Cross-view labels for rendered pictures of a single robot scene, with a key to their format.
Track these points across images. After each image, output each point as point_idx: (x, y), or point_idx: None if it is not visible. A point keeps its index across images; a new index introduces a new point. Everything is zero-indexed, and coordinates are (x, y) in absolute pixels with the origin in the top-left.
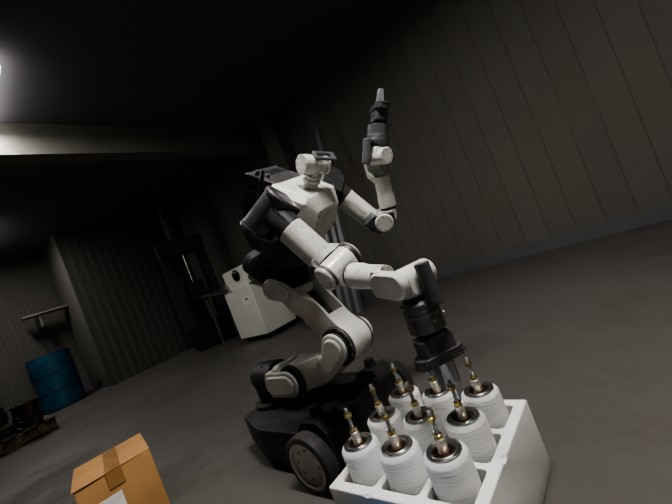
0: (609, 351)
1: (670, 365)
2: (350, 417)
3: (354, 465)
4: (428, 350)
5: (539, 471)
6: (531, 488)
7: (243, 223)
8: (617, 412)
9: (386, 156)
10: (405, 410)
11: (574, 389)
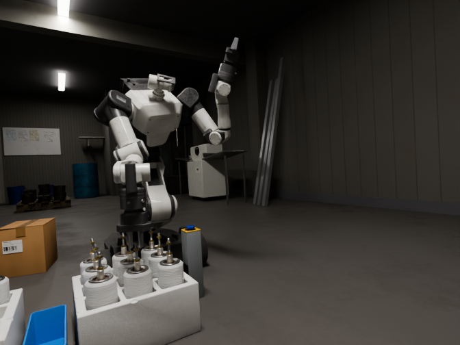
0: (337, 293)
1: (351, 317)
2: (93, 244)
3: (81, 270)
4: (122, 220)
5: (177, 326)
6: (156, 330)
7: (94, 109)
8: (274, 325)
9: (223, 90)
10: (144, 259)
11: (279, 302)
